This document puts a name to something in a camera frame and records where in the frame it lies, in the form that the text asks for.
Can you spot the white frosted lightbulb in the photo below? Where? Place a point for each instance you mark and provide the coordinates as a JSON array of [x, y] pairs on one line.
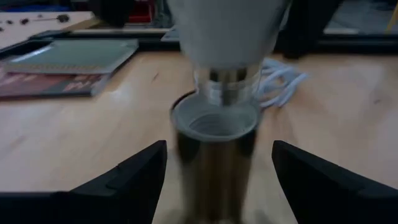
[[227, 37]]

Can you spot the small black screw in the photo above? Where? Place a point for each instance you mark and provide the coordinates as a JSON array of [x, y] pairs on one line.
[[9, 22], [24, 21]]

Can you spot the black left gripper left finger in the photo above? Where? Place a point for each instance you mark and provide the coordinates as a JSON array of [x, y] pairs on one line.
[[93, 199]]

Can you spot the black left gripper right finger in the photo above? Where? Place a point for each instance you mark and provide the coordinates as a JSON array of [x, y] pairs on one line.
[[335, 199]]

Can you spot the small black knob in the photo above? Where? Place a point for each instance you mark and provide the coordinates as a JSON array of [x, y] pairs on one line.
[[63, 18]]

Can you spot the brass lamp socket base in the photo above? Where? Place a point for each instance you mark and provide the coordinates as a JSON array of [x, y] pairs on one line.
[[214, 174]]

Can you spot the black allen key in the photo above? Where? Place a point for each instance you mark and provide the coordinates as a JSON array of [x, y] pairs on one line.
[[46, 19]]

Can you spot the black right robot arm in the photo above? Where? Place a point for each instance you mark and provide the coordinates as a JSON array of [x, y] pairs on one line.
[[304, 28]]

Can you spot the black aluminium table frame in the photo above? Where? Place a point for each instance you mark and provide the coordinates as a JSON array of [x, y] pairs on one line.
[[357, 43]]

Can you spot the green spiral notebook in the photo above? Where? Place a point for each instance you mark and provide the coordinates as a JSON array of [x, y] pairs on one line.
[[71, 54]]

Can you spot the red storage box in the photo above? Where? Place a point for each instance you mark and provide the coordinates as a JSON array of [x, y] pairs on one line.
[[141, 12]]

